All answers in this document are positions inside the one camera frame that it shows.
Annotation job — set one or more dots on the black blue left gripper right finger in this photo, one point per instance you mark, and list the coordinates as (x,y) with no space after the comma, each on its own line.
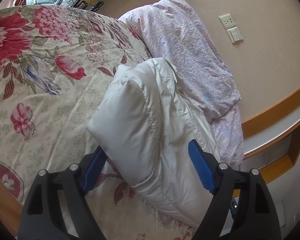
(241,207)

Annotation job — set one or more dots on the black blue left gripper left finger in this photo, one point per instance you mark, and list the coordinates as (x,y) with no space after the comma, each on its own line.
(56,208)

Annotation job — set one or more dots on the white puffy down jacket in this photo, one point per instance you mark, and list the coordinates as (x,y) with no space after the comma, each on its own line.
(144,124)

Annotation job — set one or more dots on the wooden bedside shelf unit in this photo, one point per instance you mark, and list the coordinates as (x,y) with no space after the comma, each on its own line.
(272,145)

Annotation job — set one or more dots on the pink patterned pillow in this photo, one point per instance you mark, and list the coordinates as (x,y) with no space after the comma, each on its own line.
(172,29)
(229,137)

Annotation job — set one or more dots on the floral bed cover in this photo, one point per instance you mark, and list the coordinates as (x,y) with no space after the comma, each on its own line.
(56,64)

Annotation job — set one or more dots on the white wall light switch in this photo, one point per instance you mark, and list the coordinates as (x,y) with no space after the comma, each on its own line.
(234,35)

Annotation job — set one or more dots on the white wall power socket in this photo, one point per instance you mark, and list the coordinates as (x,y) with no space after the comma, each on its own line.
(227,21)

